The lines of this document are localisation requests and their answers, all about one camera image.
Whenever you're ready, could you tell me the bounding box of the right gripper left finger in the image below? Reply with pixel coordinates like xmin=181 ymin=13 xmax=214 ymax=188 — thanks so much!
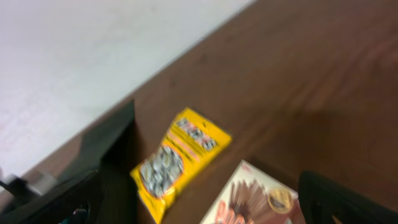
xmin=1 ymin=170 xmax=100 ymax=223

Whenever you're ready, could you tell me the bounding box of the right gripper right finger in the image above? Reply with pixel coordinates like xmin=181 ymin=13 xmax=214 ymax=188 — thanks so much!
xmin=298 ymin=170 xmax=397 ymax=224

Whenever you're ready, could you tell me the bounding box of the Pocky chocolate stick box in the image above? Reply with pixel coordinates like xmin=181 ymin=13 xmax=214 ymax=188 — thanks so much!
xmin=201 ymin=161 xmax=305 ymax=224

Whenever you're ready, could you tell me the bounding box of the dark green open box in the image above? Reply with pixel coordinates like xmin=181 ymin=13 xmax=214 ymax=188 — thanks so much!
xmin=1 ymin=101 xmax=135 ymax=224

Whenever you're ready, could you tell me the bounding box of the yellow Hacks candy bag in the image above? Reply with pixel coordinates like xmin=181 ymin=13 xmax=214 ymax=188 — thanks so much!
xmin=130 ymin=108 xmax=232 ymax=223

